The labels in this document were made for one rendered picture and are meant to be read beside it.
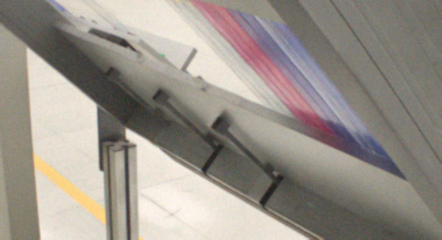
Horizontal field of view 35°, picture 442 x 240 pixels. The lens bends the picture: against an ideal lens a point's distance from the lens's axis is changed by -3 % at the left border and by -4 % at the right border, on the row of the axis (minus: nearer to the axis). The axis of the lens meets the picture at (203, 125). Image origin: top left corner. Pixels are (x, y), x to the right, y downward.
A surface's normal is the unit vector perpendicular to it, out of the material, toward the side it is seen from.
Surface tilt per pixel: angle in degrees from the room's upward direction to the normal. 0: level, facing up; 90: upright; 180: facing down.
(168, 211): 0
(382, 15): 90
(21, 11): 90
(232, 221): 0
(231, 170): 45
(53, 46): 90
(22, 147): 90
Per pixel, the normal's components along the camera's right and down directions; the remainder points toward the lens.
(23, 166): 0.63, 0.29
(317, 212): -0.56, -0.51
